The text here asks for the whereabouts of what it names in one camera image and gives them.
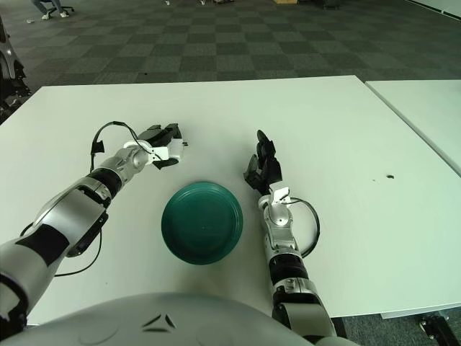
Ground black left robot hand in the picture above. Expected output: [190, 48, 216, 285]
[138, 123, 183, 170]

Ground green round plate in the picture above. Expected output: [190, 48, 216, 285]
[161, 181, 244, 267]

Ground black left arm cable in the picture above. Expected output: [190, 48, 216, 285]
[53, 121, 154, 277]

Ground seated person legs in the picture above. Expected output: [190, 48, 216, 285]
[31, 0, 69, 19]

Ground silver black standby robot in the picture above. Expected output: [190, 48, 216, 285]
[0, 16, 28, 112]

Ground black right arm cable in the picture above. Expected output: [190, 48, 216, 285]
[284, 197, 321, 259]

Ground white charger with prongs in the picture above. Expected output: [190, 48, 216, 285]
[167, 138, 189, 161]

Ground black table foot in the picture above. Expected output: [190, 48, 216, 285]
[419, 313, 451, 342]

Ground silver robot torso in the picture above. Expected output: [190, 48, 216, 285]
[0, 292, 314, 346]

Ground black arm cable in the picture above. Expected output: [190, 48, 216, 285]
[53, 121, 154, 277]
[284, 197, 321, 259]

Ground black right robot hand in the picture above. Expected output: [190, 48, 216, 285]
[243, 130, 282, 195]

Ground black office chair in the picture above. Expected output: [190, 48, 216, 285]
[39, 0, 75, 15]

